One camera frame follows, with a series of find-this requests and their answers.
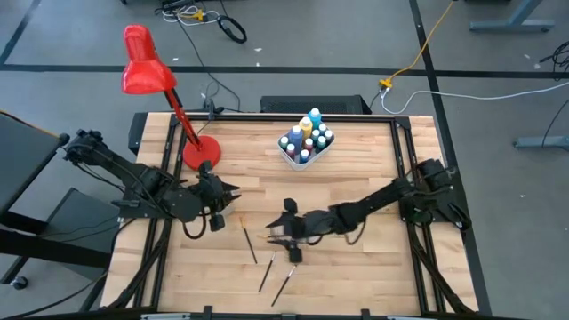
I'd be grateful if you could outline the black coiled cable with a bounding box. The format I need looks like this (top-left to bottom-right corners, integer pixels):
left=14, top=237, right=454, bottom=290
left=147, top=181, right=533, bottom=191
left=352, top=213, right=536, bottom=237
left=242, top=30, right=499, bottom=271
left=216, top=14, right=248, bottom=44

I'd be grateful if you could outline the large purple paint bottle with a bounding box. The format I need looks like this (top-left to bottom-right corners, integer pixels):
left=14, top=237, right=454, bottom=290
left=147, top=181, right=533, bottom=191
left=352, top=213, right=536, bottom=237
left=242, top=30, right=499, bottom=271
left=287, top=124, right=305, bottom=152

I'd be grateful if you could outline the large yellow paint bottle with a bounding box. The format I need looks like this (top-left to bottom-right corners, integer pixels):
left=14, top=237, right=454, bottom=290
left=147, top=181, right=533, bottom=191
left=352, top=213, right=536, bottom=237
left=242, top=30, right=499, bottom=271
left=298, top=116, right=314, bottom=140

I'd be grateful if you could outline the gold-ferrule black paintbrush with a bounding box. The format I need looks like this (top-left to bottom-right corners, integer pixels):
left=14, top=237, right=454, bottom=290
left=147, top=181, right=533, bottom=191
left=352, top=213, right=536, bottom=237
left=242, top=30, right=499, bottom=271
left=239, top=216, right=259, bottom=265

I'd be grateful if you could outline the black aluminium table frame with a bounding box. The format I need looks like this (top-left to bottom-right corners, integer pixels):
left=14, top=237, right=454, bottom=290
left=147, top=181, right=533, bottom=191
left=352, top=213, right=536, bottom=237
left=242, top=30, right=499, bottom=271
left=101, top=110, right=493, bottom=320

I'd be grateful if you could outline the red desk lamp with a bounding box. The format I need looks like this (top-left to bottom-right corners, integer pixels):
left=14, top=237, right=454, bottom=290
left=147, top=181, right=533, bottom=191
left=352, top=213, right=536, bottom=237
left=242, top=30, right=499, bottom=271
left=121, top=24, right=222, bottom=172

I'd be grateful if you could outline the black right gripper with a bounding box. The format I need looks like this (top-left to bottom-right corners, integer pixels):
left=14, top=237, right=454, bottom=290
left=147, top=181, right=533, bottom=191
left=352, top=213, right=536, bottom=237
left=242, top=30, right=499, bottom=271
left=265, top=198, right=343, bottom=264

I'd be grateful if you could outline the yellow power cable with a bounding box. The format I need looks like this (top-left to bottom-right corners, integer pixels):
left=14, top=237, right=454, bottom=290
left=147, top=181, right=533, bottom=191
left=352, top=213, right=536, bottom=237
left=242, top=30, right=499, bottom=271
left=378, top=0, right=459, bottom=89

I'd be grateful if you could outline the black computer case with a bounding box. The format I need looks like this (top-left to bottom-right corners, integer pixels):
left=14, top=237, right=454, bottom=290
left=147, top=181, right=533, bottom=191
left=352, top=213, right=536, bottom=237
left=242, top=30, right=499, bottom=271
left=260, top=94, right=373, bottom=116

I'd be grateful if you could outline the black table clamp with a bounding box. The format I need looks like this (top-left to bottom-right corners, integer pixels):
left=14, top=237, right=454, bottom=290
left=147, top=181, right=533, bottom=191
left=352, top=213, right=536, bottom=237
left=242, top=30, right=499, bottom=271
left=202, top=98, right=226, bottom=122

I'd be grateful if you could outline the white power cable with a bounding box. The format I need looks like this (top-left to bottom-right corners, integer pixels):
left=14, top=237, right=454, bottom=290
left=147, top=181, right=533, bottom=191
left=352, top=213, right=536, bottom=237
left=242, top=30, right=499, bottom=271
left=381, top=81, right=569, bottom=116

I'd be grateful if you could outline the black cable bundle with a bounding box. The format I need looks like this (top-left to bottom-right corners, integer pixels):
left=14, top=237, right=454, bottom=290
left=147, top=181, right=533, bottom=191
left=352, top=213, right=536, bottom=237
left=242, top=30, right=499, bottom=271
left=539, top=40, right=569, bottom=75

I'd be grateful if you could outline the thin silver-ferrule black paintbrush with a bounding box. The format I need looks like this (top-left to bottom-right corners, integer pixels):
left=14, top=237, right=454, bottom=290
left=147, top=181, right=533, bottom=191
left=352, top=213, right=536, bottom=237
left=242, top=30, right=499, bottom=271
left=270, top=265, right=298, bottom=308
left=258, top=251, right=277, bottom=293

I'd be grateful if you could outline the grey desk leg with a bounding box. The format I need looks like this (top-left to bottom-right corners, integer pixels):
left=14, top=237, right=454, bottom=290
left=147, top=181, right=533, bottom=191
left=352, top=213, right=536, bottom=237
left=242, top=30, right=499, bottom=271
left=469, top=0, right=556, bottom=33

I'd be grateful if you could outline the white plastic tray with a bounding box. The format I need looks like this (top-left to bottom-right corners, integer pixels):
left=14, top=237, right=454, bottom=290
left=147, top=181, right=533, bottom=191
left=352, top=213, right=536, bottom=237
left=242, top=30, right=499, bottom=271
left=276, top=128, right=336, bottom=172

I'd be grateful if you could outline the grey desk foot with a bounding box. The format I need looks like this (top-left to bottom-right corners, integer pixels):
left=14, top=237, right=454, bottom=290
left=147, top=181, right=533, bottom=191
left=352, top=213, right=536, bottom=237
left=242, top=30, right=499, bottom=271
left=513, top=135, right=569, bottom=150

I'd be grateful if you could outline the white cable bundle yellow plug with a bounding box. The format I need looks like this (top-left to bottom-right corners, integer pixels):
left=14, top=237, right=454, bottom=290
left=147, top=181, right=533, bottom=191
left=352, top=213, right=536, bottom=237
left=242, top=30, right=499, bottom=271
left=160, top=3, right=221, bottom=27

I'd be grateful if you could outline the black side cart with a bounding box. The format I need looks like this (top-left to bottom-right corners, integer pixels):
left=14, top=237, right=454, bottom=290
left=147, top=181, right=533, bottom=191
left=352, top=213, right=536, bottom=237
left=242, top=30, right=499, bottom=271
left=0, top=110, right=121, bottom=290

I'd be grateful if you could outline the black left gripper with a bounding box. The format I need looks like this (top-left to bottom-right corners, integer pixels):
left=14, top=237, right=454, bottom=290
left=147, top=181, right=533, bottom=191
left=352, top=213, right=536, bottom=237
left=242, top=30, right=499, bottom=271
left=195, top=160, right=242, bottom=232

